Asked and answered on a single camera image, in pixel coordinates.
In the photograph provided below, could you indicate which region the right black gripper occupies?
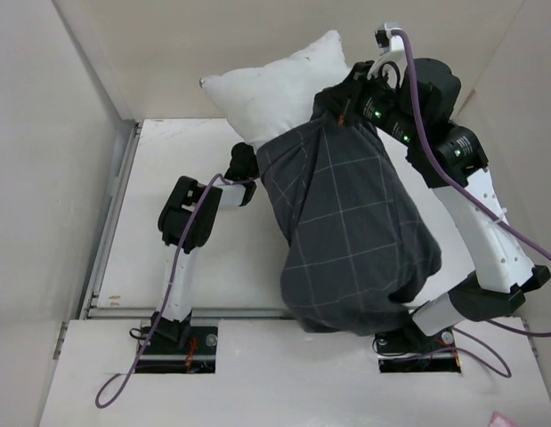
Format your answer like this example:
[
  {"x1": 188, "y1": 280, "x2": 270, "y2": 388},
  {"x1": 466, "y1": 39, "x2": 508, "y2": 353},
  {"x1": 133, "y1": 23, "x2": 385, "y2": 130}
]
[{"x1": 315, "y1": 59, "x2": 423, "y2": 148}]

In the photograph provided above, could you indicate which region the white pillow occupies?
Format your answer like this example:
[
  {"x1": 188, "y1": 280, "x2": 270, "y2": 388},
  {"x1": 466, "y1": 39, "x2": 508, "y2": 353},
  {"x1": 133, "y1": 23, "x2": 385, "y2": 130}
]
[{"x1": 199, "y1": 29, "x2": 350, "y2": 149}]

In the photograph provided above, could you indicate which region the dark grey checked pillowcase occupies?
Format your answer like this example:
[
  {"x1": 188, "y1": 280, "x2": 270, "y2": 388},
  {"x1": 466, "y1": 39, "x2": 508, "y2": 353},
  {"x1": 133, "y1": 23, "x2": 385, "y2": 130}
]
[{"x1": 256, "y1": 104, "x2": 442, "y2": 336}]

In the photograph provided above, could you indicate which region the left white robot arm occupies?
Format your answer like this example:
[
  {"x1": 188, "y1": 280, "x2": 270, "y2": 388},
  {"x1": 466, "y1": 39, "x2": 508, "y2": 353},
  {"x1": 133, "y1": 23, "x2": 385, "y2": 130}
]
[{"x1": 150, "y1": 142, "x2": 259, "y2": 353}]

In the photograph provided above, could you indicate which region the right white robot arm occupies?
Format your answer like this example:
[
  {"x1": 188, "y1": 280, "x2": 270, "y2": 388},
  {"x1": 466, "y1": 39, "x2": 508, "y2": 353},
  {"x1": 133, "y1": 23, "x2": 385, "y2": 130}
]
[{"x1": 317, "y1": 58, "x2": 551, "y2": 350}]

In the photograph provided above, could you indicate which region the pink object at corner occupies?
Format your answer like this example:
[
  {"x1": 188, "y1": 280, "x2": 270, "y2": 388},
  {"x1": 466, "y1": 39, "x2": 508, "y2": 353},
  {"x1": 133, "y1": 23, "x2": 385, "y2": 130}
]
[{"x1": 489, "y1": 412, "x2": 518, "y2": 427}]

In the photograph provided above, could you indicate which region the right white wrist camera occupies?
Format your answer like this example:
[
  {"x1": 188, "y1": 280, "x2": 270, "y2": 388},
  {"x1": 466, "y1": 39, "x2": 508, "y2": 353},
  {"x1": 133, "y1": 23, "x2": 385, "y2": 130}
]
[{"x1": 369, "y1": 22, "x2": 412, "y2": 77}]

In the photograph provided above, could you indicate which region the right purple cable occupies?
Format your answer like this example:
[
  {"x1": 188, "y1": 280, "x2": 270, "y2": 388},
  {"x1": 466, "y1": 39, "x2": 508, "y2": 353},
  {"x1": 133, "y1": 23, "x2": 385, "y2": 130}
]
[{"x1": 388, "y1": 28, "x2": 551, "y2": 378}]

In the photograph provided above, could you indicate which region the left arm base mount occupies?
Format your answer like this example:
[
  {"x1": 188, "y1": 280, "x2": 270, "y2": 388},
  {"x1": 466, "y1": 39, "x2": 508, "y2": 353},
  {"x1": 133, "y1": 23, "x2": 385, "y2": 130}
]
[{"x1": 134, "y1": 326, "x2": 218, "y2": 374}]

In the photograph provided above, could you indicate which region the aluminium rail at table front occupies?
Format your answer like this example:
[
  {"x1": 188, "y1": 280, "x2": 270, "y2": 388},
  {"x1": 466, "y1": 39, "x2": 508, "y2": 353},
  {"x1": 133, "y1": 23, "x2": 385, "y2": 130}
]
[{"x1": 85, "y1": 304, "x2": 525, "y2": 320}]

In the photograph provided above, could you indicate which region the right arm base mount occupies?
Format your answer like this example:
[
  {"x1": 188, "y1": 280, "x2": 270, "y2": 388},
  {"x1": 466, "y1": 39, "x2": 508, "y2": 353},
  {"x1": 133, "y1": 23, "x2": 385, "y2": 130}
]
[{"x1": 372, "y1": 326, "x2": 461, "y2": 374}]

